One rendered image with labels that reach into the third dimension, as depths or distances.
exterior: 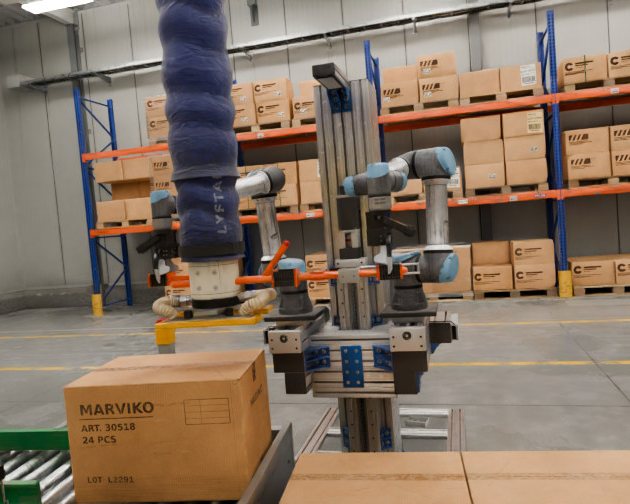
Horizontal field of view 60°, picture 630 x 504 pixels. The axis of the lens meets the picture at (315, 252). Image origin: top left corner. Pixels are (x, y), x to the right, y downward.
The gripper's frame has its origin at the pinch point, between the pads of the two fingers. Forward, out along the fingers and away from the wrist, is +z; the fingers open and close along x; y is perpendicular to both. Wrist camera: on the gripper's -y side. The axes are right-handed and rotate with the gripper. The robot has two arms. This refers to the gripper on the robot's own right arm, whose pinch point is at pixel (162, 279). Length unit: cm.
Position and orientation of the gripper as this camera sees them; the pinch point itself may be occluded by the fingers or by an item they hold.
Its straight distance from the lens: 227.7
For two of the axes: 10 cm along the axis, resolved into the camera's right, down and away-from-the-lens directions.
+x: 1.2, -0.6, 9.9
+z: 0.8, 10.0, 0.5
